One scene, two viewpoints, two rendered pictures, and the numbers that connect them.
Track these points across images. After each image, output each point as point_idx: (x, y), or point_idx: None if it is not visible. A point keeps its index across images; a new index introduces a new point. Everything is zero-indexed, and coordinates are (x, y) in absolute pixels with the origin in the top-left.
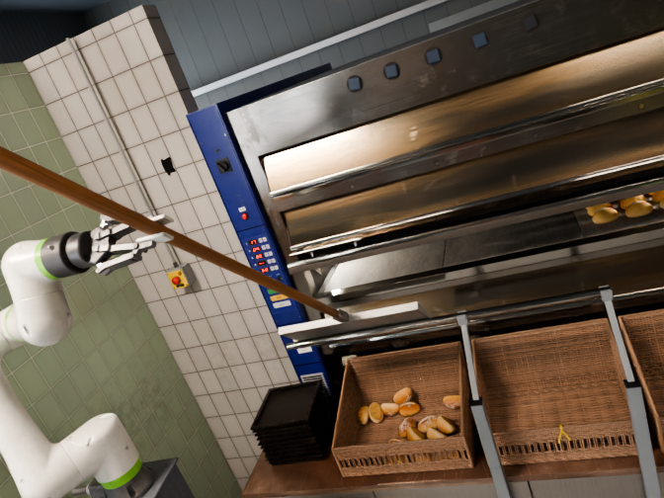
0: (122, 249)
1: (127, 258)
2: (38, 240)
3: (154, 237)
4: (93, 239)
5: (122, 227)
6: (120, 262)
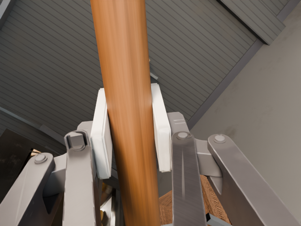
0: (198, 177)
1: (236, 148)
2: None
3: (161, 96)
4: None
5: (83, 196)
6: (262, 179)
